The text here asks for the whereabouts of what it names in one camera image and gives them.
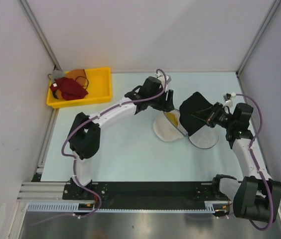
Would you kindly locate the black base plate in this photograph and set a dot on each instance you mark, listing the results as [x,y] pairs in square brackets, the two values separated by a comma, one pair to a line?
[156,192]

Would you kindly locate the white mesh laundry bag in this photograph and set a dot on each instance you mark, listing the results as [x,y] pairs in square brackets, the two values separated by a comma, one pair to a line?
[205,138]

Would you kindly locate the white slotted cable duct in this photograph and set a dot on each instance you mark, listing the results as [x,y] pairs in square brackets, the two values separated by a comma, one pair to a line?
[205,207]

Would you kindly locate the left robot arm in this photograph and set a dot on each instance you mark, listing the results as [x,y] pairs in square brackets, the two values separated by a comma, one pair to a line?
[83,140]

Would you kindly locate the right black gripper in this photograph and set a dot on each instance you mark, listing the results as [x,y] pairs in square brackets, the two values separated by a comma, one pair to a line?
[216,108]

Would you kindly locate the black garment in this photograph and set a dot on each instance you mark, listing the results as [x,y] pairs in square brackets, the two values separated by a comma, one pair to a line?
[191,113]

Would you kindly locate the right aluminium frame post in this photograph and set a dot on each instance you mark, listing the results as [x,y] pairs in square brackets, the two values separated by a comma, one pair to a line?
[260,33]

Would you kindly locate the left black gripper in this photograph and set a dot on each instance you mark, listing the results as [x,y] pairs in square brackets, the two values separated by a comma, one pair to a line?
[166,105]

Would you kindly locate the grey garment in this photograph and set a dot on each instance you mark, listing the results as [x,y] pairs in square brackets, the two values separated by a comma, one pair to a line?
[56,74]

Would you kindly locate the yellow bra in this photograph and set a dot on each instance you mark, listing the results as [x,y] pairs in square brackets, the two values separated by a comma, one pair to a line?
[172,118]

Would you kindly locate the left aluminium frame post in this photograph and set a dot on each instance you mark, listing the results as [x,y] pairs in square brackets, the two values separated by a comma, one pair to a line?
[39,32]

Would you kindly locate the aluminium frame post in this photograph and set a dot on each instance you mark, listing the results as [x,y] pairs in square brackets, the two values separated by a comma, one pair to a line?
[39,32]
[260,33]

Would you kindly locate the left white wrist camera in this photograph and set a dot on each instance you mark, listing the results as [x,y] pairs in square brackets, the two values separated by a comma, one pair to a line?
[164,79]

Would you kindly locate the yellow plastic bin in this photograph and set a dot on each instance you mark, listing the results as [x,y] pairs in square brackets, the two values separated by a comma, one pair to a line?
[99,90]

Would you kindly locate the dark red garment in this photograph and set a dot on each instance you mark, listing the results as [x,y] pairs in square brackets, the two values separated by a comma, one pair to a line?
[67,89]

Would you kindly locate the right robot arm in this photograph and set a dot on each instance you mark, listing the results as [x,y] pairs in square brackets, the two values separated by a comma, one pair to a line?
[258,196]

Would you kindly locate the orange garment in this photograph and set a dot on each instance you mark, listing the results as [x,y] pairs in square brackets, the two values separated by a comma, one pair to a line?
[79,75]

